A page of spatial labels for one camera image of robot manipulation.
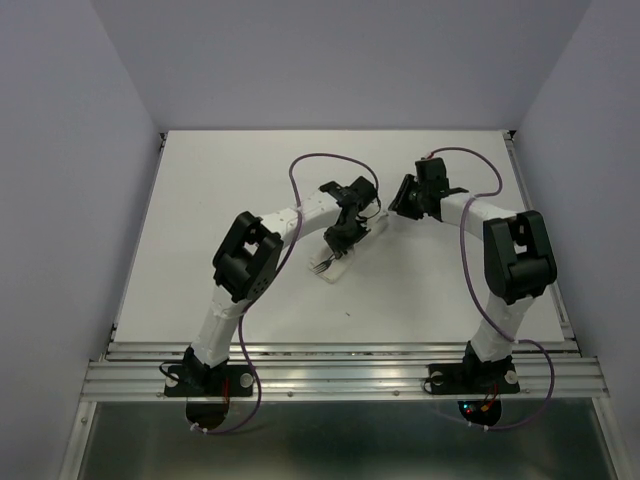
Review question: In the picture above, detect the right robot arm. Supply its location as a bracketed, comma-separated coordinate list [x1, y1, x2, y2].
[390, 158, 557, 395]

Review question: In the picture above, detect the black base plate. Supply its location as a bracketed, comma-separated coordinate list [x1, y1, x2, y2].
[423, 363, 520, 396]
[159, 362, 255, 398]

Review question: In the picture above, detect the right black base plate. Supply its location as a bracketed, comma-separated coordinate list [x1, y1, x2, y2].
[423, 363, 520, 396]

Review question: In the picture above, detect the white cloth napkin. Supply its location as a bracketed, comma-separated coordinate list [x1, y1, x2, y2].
[308, 209, 389, 284]

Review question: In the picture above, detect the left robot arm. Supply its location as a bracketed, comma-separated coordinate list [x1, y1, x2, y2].
[179, 176, 379, 394]

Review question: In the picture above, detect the aluminium front rail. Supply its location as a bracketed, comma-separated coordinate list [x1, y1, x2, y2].
[81, 340, 609, 402]

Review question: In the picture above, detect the aluminium rail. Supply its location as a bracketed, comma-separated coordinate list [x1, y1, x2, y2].
[81, 340, 609, 402]
[503, 131, 581, 354]

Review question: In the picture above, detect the silver fork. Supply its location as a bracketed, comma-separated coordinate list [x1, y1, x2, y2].
[311, 253, 340, 275]

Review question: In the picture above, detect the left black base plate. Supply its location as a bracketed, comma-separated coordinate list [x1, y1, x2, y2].
[159, 362, 255, 398]

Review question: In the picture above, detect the aluminium right side rail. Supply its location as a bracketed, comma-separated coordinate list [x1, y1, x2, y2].
[503, 131, 581, 354]

